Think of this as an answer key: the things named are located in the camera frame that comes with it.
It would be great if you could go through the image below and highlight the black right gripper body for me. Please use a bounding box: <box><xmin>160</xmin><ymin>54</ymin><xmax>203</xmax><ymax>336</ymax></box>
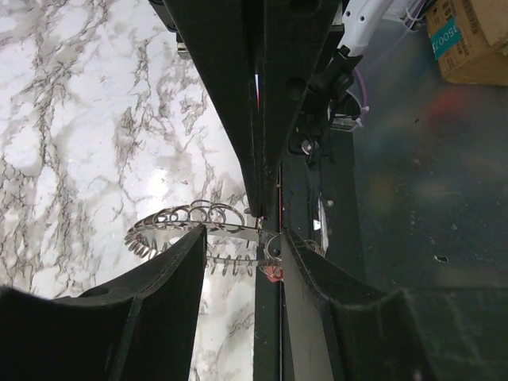
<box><xmin>148</xmin><ymin>0</ymin><xmax>346</xmax><ymax>60</ymax></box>

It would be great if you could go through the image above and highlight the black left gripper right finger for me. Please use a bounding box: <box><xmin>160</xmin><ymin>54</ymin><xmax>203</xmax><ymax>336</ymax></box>
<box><xmin>281</xmin><ymin>229</ymin><xmax>507</xmax><ymax>380</ymax></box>

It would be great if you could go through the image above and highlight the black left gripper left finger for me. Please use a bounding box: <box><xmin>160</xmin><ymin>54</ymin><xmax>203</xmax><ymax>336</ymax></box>
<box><xmin>1</xmin><ymin>227</ymin><xmax>206</xmax><ymax>380</ymax></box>

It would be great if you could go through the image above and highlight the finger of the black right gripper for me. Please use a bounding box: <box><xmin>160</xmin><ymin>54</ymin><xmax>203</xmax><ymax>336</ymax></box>
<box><xmin>256</xmin><ymin>1</ymin><xmax>341</xmax><ymax>217</ymax></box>
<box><xmin>165</xmin><ymin>0</ymin><xmax>262</xmax><ymax>217</ymax></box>

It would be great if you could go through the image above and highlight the metal disc keyring organizer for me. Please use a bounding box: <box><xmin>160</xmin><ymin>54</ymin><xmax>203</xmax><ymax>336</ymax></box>
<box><xmin>124</xmin><ymin>199</ymin><xmax>283</xmax><ymax>277</ymax></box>

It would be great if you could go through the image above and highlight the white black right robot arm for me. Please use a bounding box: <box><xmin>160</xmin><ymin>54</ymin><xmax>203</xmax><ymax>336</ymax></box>
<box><xmin>152</xmin><ymin>0</ymin><xmax>390</xmax><ymax>217</ymax></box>

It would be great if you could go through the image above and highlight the red key tag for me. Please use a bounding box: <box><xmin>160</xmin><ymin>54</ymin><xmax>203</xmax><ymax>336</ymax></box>
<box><xmin>263</xmin><ymin>266</ymin><xmax>283</xmax><ymax>283</ymax></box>

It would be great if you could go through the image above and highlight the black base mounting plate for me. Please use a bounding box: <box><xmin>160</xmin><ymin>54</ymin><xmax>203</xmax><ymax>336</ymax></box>
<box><xmin>253</xmin><ymin>131</ymin><xmax>365</xmax><ymax>380</ymax></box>

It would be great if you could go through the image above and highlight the brown cardboard box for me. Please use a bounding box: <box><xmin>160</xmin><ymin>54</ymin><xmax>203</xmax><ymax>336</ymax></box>
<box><xmin>425</xmin><ymin>0</ymin><xmax>507</xmax><ymax>87</ymax></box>

